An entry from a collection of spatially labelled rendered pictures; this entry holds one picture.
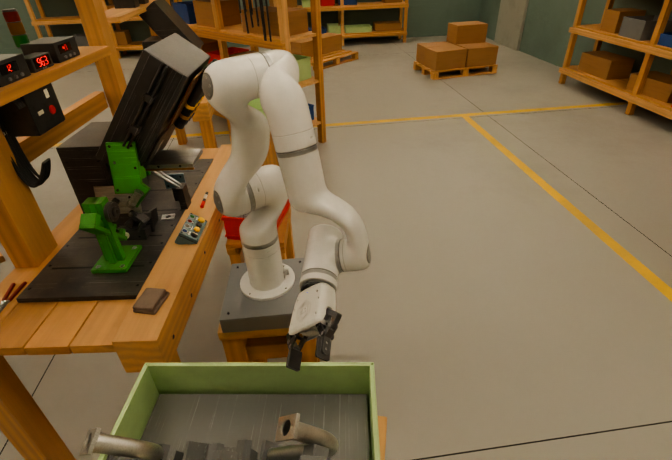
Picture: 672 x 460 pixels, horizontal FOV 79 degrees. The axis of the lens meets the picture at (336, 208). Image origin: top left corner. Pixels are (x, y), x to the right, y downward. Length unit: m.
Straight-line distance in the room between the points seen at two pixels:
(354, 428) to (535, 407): 1.35
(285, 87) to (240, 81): 0.14
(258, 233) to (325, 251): 0.40
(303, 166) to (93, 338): 0.95
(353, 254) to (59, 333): 1.04
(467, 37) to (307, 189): 7.24
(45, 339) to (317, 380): 0.88
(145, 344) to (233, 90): 0.84
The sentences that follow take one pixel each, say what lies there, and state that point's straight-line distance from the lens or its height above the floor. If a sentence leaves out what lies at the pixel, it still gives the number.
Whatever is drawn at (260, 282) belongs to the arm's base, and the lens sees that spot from 1.41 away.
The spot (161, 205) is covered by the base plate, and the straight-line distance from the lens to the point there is 2.08.
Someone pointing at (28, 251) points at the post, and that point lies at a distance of 1.94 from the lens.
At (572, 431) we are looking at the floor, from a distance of 2.38.
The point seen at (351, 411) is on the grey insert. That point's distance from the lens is 1.22.
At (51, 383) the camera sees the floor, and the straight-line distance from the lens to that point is 2.79.
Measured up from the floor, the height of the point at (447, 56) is 0.36.
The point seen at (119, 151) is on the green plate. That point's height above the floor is 1.24.
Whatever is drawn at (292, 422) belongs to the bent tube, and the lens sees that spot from 0.80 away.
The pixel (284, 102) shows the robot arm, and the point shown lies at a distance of 0.84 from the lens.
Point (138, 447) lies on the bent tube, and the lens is 0.93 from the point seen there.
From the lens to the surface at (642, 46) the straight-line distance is 6.37.
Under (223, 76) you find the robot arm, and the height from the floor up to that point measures 1.66.
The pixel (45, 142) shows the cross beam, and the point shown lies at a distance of 2.19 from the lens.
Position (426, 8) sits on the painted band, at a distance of 11.21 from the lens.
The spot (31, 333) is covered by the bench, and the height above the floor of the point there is 0.88.
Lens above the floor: 1.88
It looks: 32 degrees down
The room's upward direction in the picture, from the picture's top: 2 degrees counter-clockwise
